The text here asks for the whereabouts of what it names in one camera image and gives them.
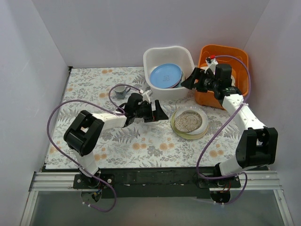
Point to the pink plate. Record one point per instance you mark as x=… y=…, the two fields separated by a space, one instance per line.
x=177 y=83

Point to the pale green plate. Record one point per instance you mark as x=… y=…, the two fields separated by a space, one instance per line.
x=186 y=135

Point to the grey-blue mug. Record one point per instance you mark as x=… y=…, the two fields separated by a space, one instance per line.
x=121 y=91

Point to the orange plastic bin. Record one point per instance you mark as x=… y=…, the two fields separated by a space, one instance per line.
x=236 y=58

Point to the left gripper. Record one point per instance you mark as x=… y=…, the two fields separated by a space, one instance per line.
x=153 y=113

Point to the white round dish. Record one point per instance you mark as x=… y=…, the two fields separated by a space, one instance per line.
x=233 y=77

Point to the aluminium rail frame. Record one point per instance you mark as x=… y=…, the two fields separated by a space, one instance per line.
x=60 y=198

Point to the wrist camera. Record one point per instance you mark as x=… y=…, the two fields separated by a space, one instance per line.
x=211 y=65
x=147 y=94

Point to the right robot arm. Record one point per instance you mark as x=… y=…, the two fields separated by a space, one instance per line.
x=258 y=143

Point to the speckled grey plate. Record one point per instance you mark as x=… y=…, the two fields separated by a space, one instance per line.
x=188 y=121

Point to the white plastic bin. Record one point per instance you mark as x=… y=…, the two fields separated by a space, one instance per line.
x=154 y=57

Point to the teal embossed plate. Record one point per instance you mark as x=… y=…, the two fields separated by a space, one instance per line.
x=182 y=80

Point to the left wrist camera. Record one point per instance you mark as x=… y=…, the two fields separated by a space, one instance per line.
x=147 y=94

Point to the lavender blue plate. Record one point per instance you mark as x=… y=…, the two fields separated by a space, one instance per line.
x=165 y=76

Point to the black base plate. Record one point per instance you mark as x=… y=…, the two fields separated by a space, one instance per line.
x=162 y=182

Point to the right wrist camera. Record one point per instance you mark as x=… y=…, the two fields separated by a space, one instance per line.
x=211 y=65

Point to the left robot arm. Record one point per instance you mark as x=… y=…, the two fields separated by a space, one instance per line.
x=83 y=134

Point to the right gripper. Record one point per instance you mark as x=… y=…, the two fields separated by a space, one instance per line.
x=200 y=80

